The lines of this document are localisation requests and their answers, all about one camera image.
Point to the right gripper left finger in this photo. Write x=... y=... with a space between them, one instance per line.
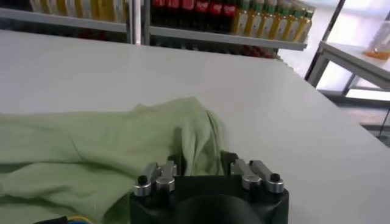
x=161 y=176

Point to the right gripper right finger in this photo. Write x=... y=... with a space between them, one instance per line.
x=253 y=173

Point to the green polo shirt red print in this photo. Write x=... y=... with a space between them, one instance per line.
x=91 y=146

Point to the grey metal shelf rack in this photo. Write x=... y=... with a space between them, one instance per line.
x=61 y=21
x=213 y=38

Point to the yellow juice bottle green label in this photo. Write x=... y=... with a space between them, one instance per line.
x=91 y=9
x=76 y=7
x=62 y=6
x=114 y=10
x=304 y=25
x=278 y=24
x=240 y=19
x=291 y=25
x=266 y=22
x=253 y=21

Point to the black slanted pole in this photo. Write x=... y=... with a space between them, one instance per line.
x=324 y=39

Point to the cola bottle red cap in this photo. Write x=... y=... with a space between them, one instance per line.
x=158 y=9
x=216 y=12
x=228 y=13
x=202 y=11
x=173 y=9
x=187 y=10

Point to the grey frame side table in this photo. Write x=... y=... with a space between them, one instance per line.
x=350 y=58

